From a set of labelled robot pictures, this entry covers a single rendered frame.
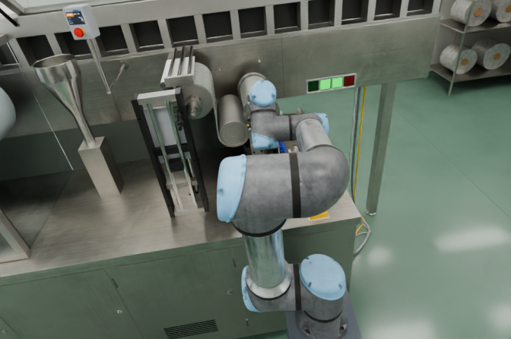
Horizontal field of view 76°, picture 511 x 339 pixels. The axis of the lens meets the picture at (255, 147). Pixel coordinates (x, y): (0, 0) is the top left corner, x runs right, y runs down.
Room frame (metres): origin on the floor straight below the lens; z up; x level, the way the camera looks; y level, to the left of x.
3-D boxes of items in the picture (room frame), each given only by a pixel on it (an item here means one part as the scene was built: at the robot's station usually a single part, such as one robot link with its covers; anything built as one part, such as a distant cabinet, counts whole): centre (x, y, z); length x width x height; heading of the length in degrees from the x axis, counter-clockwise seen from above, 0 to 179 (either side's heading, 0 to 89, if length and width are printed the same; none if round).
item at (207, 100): (1.26, 0.22, 1.33); 0.25 x 0.14 x 0.14; 4
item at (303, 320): (0.51, -0.13, 0.95); 0.15 x 0.15 x 0.10
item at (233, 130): (1.26, 0.09, 1.17); 0.26 x 0.12 x 0.12; 4
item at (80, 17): (1.14, 0.51, 1.66); 0.07 x 0.07 x 0.10; 78
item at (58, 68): (1.21, 0.69, 1.50); 0.14 x 0.14 x 0.06
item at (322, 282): (0.51, -0.13, 1.07); 0.13 x 0.12 x 0.14; 85
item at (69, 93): (1.21, 0.69, 1.18); 0.14 x 0.14 x 0.57
